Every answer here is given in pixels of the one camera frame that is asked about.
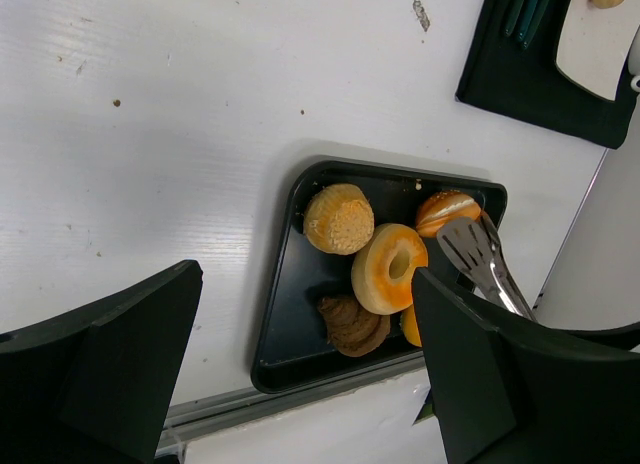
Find gold knife teal handle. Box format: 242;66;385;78
503;0;524;37

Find gold spoon teal handle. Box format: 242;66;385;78
516;0;539;43

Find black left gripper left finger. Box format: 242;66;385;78
1;260;203;463

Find aluminium front rail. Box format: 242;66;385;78
155;353;425;462

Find pale glazed ring donut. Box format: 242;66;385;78
351;223;428;315

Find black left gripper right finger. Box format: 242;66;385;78
412;269;639;463

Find small round muffin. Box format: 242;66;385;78
303;183;375;255

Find orange glazed donut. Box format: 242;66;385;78
400;305;422;348

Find white square plate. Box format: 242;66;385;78
555;0;639;102

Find stainless steel serving tongs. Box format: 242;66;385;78
436;211;536;322

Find black cloth placemat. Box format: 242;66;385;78
456;0;637;149

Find orange sesame bun with cream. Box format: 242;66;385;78
415;190;482;238

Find gold fork teal handle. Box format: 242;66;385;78
520;0;551;49

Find black rectangular baking tray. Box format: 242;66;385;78
251;159;508;394

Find white cup with handle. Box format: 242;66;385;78
627;29;640;93

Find brown chocolate croissant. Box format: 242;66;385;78
317;295;391;358

